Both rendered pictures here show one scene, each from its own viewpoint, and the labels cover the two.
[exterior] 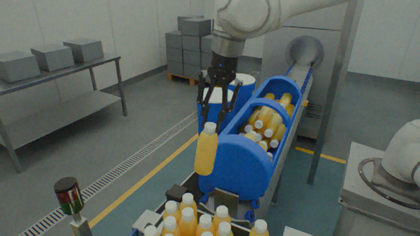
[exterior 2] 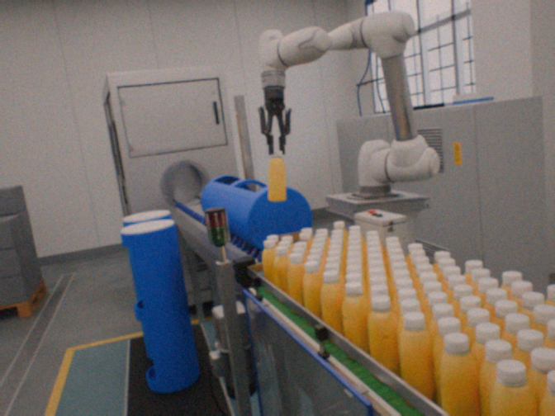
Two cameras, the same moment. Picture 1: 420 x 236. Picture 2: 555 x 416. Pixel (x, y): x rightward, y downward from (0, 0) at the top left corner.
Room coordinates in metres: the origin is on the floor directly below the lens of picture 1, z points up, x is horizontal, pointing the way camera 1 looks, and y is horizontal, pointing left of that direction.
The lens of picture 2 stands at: (-0.56, 1.30, 1.48)
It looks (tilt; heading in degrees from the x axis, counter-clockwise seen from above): 10 degrees down; 314
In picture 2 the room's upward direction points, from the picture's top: 7 degrees counter-clockwise
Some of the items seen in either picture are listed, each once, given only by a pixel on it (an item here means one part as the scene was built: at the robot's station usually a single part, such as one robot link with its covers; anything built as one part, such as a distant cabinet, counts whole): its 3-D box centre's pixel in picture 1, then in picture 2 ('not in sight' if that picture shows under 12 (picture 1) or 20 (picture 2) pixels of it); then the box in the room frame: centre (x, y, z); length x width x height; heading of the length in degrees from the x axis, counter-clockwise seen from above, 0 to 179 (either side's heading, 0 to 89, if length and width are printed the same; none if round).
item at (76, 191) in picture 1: (67, 190); (216, 219); (0.56, 0.42, 1.23); 0.06 x 0.06 x 0.04
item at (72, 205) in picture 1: (71, 201); (218, 234); (0.56, 0.42, 1.18); 0.06 x 0.06 x 0.05
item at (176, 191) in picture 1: (178, 200); (246, 271); (0.79, 0.12, 0.95); 0.10 x 0.07 x 0.10; 64
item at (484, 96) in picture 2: not in sight; (472, 98); (0.78, -2.06, 1.48); 0.24 x 0.12 x 0.08; 157
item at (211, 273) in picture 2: (297, 125); (212, 280); (2.54, -1.03, 0.31); 0.06 x 0.06 x 0.63; 64
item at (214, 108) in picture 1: (215, 145); (161, 305); (1.74, -0.06, 0.59); 0.28 x 0.28 x 0.88
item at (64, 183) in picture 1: (72, 203); (219, 235); (0.56, 0.42, 1.18); 0.06 x 0.06 x 0.16
